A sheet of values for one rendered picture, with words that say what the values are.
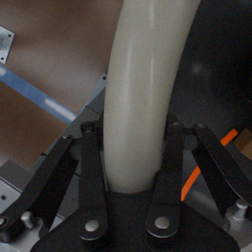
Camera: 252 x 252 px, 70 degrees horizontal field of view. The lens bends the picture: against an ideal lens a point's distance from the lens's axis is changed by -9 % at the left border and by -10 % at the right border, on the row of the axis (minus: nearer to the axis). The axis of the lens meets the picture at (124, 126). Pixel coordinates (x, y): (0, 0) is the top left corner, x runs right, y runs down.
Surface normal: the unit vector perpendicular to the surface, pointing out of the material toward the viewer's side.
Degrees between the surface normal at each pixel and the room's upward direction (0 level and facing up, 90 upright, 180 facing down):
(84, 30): 0
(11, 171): 90
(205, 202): 0
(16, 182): 90
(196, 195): 0
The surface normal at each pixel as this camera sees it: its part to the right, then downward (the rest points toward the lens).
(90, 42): -0.11, 0.39
